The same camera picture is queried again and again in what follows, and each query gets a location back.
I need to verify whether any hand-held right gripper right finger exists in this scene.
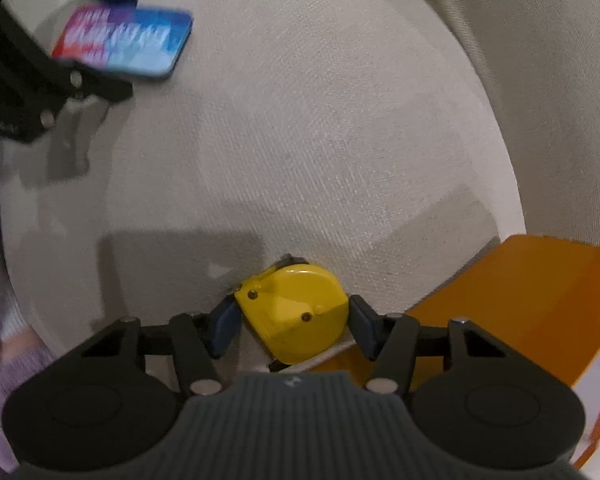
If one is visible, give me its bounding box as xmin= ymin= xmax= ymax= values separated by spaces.
xmin=348 ymin=294 xmax=518 ymax=395

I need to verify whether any colourful tin case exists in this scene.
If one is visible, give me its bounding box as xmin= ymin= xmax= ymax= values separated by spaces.
xmin=51 ymin=4 xmax=194 ymax=81

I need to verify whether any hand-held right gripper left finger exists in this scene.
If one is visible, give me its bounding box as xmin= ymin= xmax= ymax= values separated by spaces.
xmin=82 ymin=296 xmax=243 ymax=395

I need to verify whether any yellow tape measure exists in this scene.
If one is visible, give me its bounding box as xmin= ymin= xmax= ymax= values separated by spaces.
xmin=233 ymin=255 xmax=351 ymax=372

